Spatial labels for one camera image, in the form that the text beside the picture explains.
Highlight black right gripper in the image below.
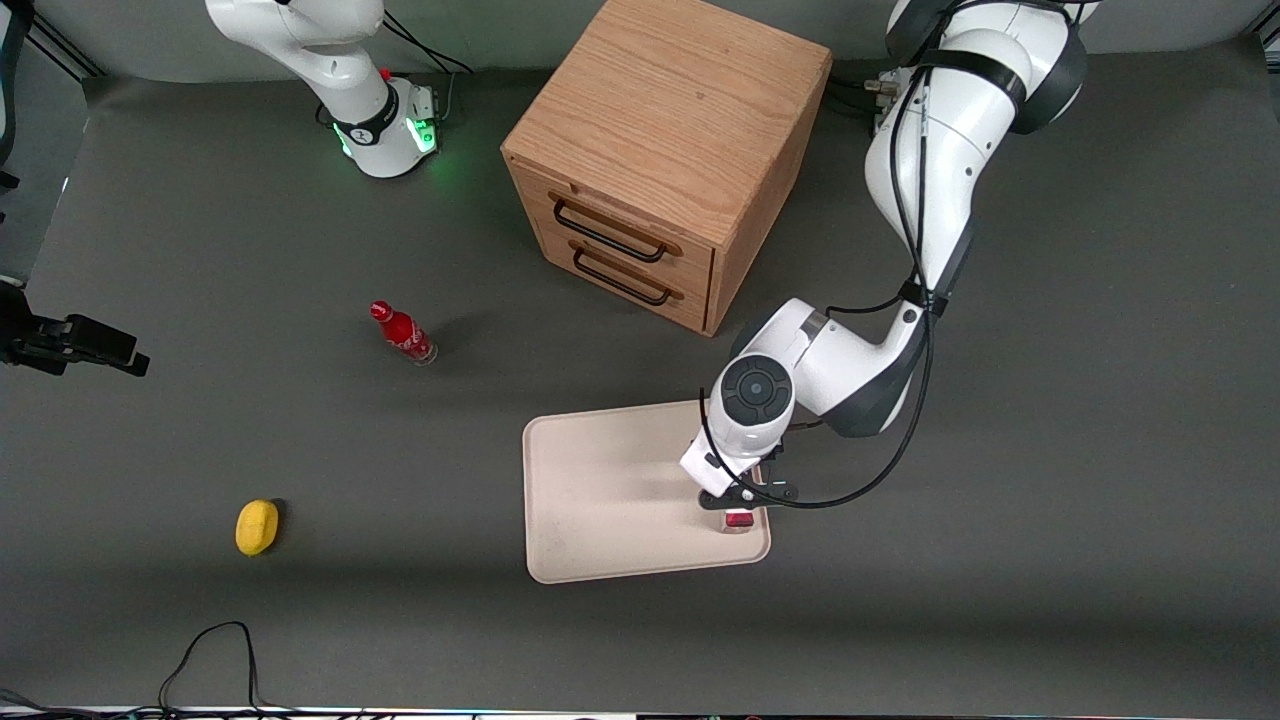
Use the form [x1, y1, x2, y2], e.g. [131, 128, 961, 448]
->
[0, 281, 152, 379]

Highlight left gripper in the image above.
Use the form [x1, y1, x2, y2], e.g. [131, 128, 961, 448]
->
[679, 436, 801, 534]

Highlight beige plastic tray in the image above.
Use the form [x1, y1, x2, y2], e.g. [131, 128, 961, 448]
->
[521, 396, 773, 585]

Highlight wooden drawer front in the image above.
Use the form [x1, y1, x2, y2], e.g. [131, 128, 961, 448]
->
[535, 228, 714, 335]
[508, 160, 717, 301]

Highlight yellow lemon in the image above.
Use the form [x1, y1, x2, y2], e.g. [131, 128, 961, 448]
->
[235, 498, 281, 557]

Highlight red cola bottle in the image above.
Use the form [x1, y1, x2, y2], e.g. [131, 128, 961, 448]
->
[369, 299, 439, 367]

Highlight wooden drawer cabinet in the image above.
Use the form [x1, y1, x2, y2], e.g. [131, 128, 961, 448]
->
[500, 0, 835, 338]

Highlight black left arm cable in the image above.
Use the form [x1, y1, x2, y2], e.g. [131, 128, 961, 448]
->
[697, 0, 1077, 512]

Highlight black metal drawer handle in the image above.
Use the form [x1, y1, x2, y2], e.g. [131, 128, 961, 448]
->
[552, 197, 670, 265]
[571, 247, 674, 308]

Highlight black hanging strap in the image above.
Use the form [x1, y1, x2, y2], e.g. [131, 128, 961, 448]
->
[0, 0, 35, 193]

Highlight black frame strut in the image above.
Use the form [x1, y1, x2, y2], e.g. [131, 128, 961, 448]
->
[25, 18, 105, 79]

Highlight thin black looped cable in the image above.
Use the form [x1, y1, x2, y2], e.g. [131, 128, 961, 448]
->
[0, 621, 301, 719]

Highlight black right arm base cables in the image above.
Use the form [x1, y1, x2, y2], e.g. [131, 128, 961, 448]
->
[316, 10, 475, 129]

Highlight black arm base cables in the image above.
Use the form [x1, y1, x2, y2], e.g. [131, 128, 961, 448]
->
[828, 74, 893, 115]
[316, 10, 475, 129]

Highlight black left arm base cables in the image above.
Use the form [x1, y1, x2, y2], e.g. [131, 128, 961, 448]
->
[828, 74, 893, 115]

